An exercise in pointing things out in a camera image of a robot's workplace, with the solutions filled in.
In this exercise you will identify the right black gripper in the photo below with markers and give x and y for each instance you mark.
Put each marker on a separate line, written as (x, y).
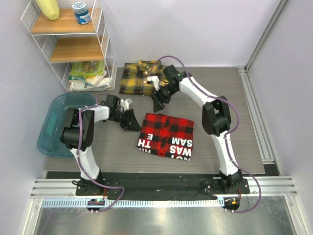
(158, 99)

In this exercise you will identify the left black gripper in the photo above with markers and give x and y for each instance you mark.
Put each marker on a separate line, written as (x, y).
(131, 123)

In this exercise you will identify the red black plaid shirt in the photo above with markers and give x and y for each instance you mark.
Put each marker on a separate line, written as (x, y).
(166, 136)

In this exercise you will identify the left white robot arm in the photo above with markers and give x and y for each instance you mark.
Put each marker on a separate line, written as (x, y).
(77, 134)

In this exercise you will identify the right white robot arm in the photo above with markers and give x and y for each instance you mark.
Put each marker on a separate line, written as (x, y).
(215, 120)

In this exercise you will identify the stack of books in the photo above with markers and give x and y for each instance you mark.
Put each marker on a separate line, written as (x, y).
(89, 76)

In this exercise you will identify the folded yellow plaid shirt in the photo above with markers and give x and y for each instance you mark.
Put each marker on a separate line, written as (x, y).
(134, 78)

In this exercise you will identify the teal plastic bin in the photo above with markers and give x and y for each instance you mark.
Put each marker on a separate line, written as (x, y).
(48, 142)

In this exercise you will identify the blue white jar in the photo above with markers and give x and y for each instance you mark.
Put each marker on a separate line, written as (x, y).
(81, 12)

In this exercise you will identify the yellow bottle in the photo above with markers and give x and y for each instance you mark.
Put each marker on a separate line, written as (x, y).
(49, 8)

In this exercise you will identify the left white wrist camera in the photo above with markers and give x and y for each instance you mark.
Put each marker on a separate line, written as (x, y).
(124, 104)

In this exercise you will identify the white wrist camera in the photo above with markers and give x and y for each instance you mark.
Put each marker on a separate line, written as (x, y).
(155, 81)
(124, 104)

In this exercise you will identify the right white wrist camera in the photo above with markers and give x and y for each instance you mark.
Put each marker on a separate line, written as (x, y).
(155, 81)

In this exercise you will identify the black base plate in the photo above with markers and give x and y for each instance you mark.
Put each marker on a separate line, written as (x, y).
(159, 186)

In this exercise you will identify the white wire wooden shelf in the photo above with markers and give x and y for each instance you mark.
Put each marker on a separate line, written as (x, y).
(63, 41)

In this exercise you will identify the white slotted cable duct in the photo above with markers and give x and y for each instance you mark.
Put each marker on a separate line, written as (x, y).
(99, 203)

